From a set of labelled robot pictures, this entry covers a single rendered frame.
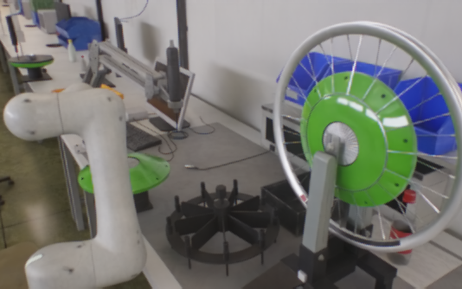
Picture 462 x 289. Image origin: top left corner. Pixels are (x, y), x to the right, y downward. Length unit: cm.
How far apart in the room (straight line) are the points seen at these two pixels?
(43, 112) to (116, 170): 22
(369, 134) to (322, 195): 17
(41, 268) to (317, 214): 68
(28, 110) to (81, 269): 41
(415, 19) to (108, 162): 107
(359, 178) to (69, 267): 73
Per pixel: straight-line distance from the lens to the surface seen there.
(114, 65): 160
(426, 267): 136
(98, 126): 110
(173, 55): 126
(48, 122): 111
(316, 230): 98
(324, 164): 90
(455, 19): 145
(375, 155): 89
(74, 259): 114
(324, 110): 95
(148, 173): 141
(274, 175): 173
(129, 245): 114
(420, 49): 82
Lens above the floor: 171
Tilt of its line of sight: 23 degrees down
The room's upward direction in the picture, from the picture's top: straight up
